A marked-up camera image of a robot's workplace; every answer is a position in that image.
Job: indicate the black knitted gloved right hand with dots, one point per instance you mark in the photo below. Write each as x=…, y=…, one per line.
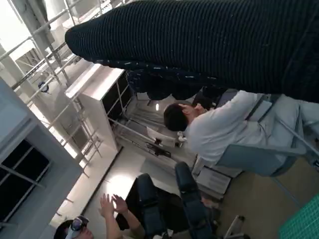
x=199, y=39

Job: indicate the seated person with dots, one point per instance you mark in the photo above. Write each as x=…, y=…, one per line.
x=219, y=129

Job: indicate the white shelf cabinet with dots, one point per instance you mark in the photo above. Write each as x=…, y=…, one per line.
x=94, y=79

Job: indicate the grey chair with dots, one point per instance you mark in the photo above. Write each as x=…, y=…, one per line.
x=249, y=159

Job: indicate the silver metal pole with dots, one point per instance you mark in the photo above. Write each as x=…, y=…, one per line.
x=299, y=138

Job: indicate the small white appliance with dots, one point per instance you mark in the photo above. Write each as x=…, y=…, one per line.
x=214, y=179

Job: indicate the dark blue office chair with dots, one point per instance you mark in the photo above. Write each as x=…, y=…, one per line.
x=149, y=199
x=189, y=184

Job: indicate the round dark ceiling fixture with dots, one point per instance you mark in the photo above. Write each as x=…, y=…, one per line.
x=43, y=87

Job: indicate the black flat screen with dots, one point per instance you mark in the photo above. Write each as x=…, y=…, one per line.
x=130, y=199

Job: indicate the person wearing headset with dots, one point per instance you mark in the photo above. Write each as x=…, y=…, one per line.
x=109, y=206

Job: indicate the green cutting mat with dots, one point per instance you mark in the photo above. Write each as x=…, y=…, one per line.
x=304, y=221

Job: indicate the VR headset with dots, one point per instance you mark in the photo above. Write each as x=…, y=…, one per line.
x=79, y=222

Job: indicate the dark window with frame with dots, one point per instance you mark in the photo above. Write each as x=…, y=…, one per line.
x=22, y=169

